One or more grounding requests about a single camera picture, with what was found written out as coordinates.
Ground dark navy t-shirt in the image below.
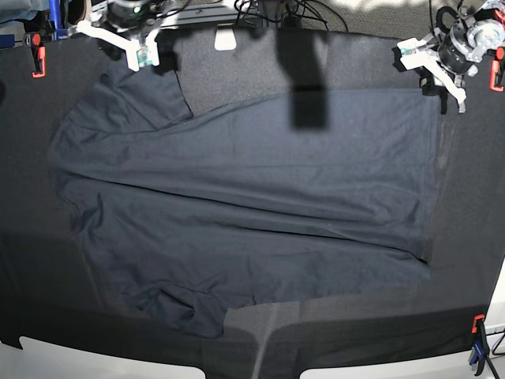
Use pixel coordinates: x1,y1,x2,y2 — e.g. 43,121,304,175
49,63,438,338

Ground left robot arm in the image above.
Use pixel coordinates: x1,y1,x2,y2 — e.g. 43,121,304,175
417,1,504,114

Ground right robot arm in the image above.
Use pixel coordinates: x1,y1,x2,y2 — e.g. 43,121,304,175
90,1,189,71

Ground red clamp far right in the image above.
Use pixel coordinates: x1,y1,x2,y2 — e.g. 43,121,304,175
489,47,504,92

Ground red clamp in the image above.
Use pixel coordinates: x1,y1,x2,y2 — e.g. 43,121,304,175
24,32,47,78
489,47,504,92

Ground blue clamp far left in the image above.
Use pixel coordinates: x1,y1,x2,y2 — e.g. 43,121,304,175
48,0,69,40

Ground blue clamp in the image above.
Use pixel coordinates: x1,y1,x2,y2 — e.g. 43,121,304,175
469,314,490,377
48,0,69,40

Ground red clamp far left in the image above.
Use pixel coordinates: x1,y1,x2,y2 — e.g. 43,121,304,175
24,32,47,78

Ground black felt table cover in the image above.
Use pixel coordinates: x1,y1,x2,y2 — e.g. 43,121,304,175
1,29,504,378

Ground blue clamp near right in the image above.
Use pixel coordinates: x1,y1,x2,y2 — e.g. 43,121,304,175
469,314,490,377

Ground black cable bundle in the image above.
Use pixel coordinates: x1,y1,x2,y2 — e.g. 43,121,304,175
233,0,350,32

